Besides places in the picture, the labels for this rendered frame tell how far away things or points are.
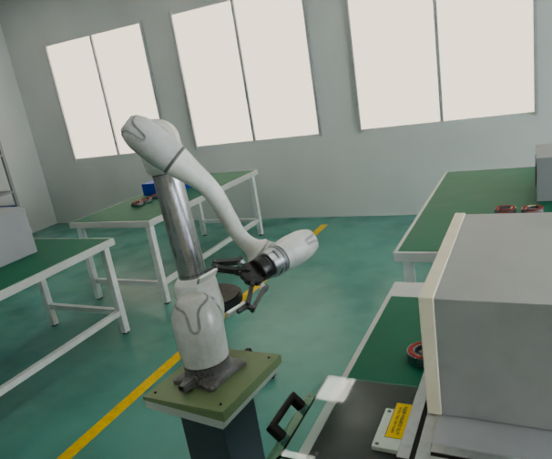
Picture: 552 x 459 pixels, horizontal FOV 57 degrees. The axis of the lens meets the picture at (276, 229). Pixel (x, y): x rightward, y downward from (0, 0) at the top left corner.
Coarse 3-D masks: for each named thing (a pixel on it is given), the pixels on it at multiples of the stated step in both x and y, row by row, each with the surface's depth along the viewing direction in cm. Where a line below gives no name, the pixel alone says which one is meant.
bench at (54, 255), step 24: (48, 240) 393; (72, 240) 382; (96, 240) 371; (24, 264) 339; (48, 264) 330; (72, 264) 338; (0, 288) 298; (24, 288) 306; (48, 312) 419; (96, 312) 395; (120, 312) 382; (48, 360) 325
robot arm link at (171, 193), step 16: (144, 160) 166; (160, 176) 169; (160, 192) 170; (176, 192) 170; (160, 208) 174; (176, 208) 171; (176, 224) 172; (192, 224) 176; (176, 240) 174; (192, 240) 175; (176, 256) 176; (192, 256) 176; (192, 272) 176; (176, 288) 178; (192, 288) 175; (208, 288) 177
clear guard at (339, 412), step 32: (320, 384) 104; (352, 384) 101; (384, 384) 99; (320, 416) 93; (352, 416) 91; (384, 416) 90; (288, 448) 86; (320, 448) 85; (352, 448) 84; (384, 448) 83
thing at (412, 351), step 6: (414, 342) 164; (420, 342) 164; (408, 348) 162; (414, 348) 162; (420, 348) 163; (408, 354) 159; (414, 354) 158; (420, 354) 160; (408, 360) 160; (414, 360) 157; (420, 360) 156; (420, 366) 156
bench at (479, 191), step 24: (504, 168) 390; (528, 168) 378; (432, 192) 356; (456, 192) 345; (480, 192) 336; (504, 192) 328; (528, 192) 319; (432, 216) 303; (408, 240) 268; (432, 240) 263; (408, 264) 258
